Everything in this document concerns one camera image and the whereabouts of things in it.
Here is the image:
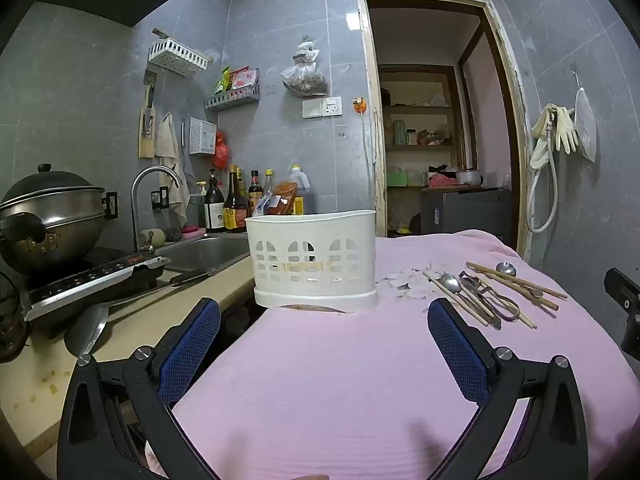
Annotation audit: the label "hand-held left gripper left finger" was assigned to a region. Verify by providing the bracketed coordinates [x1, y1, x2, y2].
[57, 298, 221, 480]

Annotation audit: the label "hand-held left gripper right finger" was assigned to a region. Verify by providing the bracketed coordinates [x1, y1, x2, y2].
[427, 298, 588, 480]

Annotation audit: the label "metal fork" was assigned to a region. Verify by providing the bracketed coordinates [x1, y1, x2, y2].
[462, 282, 502, 330]

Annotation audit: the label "metal spoon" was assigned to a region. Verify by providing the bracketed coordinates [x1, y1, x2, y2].
[480, 262, 517, 291]
[440, 273, 502, 331]

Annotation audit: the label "wooden chopstick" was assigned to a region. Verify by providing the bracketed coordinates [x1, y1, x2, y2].
[466, 261, 569, 300]
[430, 270, 538, 330]
[423, 271, 495, 331]
[471, 267, 561, 311]

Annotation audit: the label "metal peeler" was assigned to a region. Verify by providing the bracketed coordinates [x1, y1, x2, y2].
[459, 271, 521, 323]

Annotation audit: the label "white plastic utensil basket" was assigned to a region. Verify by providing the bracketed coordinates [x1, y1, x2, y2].
[245, 210, 379, 313]

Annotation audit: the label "steel sink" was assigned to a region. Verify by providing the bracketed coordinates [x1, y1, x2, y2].
[157, 232, 251, 276]

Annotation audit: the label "black induction cooker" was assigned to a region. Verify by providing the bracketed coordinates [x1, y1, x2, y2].
[22, 247, 171, 338]

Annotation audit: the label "pink flower print blanket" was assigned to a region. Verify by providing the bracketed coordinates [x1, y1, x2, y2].
[145, 230, 636, 480]

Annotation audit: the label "dark bottle white label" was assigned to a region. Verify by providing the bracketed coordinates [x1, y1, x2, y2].
[204, 169, 227, 233]

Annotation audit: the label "grey cabinet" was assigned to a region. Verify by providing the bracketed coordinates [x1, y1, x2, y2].
[421, 187, 513, 247]

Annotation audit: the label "brown bottle yellow label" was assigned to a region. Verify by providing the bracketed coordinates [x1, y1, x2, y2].
[223, 165, 249, 232]

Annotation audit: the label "dark bottle red cap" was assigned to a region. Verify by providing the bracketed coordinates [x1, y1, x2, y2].
[247, 170, 264, 213]

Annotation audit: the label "chrome faucet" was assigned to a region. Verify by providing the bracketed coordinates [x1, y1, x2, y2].
[131, 165, 183, 255]

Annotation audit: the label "hanging mesh strainer bag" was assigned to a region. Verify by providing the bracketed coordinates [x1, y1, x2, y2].
[571, 71, 598, 163]

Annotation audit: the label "cream rubber gloves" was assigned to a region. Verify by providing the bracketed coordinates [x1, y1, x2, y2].
[530, 103, 578, 170]

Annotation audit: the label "hanging beige cloth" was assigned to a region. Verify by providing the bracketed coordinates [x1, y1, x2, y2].
[154, 112, 191, 226]

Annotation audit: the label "metal pot with lid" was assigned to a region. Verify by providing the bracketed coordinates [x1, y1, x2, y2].
[0, 163, 112, 276]

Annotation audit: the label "dark oil jug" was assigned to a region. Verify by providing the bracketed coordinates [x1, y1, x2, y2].
[287, 164, 314, 216]

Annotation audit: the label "red plastic bag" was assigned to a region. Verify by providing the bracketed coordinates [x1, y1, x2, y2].
[212, 131, 231, 171]

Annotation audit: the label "wooden cutting board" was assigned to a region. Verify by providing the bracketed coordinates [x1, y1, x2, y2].
[138, 100, 157, 159]

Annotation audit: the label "wooden shelf unit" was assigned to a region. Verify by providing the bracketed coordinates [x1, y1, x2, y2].
[378, 64, 467, 196]

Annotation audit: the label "hanging kitchen knife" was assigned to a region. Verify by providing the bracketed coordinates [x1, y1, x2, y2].
[142, 70, 158, 138]

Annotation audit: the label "colourful snack packets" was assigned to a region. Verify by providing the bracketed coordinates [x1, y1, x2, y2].
[214, 65, 260, 96]

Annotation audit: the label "hanging clear plastic bag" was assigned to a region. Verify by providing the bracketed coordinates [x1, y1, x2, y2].
[280, 35, 329, 98]

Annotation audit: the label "white hose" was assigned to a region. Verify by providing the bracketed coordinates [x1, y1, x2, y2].
[525, 112, 560, 234]

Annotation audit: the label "white wall holder box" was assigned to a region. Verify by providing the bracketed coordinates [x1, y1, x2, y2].
[188, 117, 219, 156]

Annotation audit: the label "wooden door frame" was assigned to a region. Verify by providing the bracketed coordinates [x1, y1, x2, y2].
[356, 0, 533, 261]

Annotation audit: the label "grey wall shelf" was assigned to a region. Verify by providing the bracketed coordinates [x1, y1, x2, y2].
[204, 85, 262, 112]

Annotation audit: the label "white wall socket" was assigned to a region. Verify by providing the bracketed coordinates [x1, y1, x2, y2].
[302, 96, 343, 119]

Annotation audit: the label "white wall basket rack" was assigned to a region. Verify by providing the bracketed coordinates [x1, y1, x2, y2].
[147, 39, 210, 78]

